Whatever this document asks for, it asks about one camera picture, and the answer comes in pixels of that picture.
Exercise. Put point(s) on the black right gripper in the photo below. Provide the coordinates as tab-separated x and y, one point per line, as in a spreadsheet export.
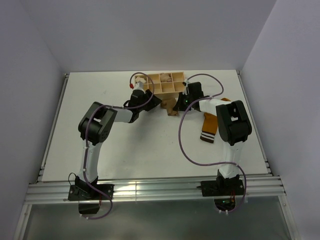
179	106

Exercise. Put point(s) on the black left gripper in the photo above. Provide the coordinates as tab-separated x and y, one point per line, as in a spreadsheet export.
153	102

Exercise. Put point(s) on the tan ribbed sock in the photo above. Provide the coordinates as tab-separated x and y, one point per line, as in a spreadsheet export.
169	104

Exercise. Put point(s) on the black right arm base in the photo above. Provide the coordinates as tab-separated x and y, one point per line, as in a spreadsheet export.
226	197

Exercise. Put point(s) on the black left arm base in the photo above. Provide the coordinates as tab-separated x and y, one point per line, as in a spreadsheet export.
89	200

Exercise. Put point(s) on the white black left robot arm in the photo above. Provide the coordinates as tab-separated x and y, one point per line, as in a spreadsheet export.
96	126

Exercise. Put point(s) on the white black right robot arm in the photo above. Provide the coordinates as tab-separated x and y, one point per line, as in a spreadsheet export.
233	124

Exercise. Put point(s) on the cream rolled sock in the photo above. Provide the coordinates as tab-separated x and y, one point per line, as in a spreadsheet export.
141	79

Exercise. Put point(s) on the wooden compartment tray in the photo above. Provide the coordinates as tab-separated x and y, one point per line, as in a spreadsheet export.
162	88

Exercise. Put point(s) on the beige rolled sock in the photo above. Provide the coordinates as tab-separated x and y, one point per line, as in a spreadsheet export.
165	77

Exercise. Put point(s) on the mustard orange sock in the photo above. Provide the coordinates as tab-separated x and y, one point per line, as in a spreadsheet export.
210	123

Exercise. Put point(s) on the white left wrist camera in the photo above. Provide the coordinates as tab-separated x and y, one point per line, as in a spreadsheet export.
138	86

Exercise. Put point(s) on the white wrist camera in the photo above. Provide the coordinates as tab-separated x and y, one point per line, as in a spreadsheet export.
138	86
185	83

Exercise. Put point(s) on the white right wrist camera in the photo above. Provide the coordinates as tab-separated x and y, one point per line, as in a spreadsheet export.
185	83

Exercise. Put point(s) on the aluminium front frame rails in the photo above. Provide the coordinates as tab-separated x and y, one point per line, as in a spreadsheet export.
162	189

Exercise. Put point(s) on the aluminium table edge rail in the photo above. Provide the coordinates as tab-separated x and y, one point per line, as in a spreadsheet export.
60	100

